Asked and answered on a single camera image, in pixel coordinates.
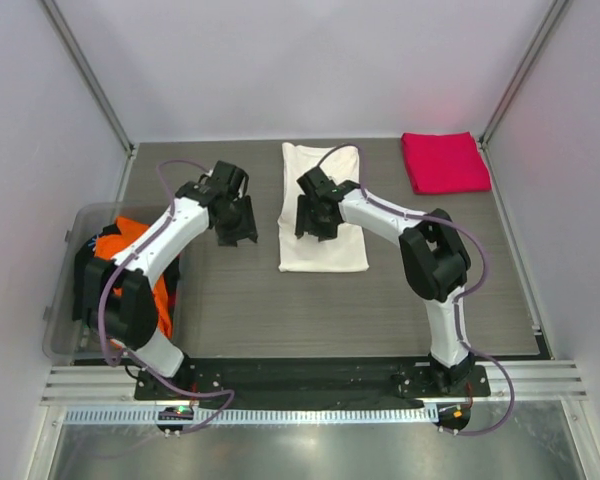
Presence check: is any orange t-shirt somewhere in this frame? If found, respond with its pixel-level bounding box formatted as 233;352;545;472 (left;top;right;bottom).
88;216;180;340

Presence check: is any right aluminium frame post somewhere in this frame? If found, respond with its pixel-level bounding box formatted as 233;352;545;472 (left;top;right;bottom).
478;0;574;146

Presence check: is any white t-shirt with red print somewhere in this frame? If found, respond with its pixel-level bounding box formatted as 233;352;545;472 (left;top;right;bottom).
277;142;369;273

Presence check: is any aluminium frame post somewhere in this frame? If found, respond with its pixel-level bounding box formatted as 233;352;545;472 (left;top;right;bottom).
478;0;574;146
39;0;139;159

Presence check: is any folded magenta t-shirt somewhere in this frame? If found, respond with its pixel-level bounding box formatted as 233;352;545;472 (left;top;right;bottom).
401;132;492;195

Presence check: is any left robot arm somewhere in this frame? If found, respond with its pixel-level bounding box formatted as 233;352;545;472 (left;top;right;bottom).
81;161;258;399

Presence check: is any left aluminium frame post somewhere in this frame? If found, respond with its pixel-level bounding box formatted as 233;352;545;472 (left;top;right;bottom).
39;0;139;159

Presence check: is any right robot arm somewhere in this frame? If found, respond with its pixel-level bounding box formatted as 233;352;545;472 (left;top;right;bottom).
295;167;475;396

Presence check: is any white slotted cable duct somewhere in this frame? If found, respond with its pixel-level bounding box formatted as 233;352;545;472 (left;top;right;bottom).
64;404;438;426

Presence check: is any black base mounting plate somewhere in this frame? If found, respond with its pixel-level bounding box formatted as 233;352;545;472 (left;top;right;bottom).
134;355;491;409

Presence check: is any aluminium front rail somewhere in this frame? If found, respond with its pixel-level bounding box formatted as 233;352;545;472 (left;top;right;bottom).
41;360;587;406

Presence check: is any clear plastic bin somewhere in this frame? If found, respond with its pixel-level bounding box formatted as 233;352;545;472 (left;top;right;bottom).
42;202;167;366

